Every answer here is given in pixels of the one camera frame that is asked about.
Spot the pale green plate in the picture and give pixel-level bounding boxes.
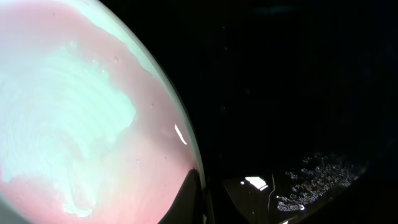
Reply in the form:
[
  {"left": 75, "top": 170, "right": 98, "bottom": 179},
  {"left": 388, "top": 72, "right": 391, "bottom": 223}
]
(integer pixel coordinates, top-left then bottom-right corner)
[{"left": 1, "top": 0, "right": 205, "bottom": 224}]

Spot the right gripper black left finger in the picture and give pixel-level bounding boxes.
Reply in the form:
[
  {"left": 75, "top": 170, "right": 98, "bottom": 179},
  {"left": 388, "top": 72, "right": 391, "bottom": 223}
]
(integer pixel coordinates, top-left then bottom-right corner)
[{"left": 159, "top": 169, "right": 203, "bottom": 224}]

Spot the round black serving tray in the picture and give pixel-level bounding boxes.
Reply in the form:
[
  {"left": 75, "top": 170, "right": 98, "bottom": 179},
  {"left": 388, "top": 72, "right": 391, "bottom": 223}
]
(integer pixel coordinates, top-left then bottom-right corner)
[{"left": 106, "top": 0, "right": 397, "bottom": 223}]

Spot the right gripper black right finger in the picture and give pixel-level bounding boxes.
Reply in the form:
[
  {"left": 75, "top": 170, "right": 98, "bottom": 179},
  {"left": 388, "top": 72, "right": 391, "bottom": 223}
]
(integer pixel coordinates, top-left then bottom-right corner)
[{"left": 206, "top": 177, "right": 249, "bottom": 224}]

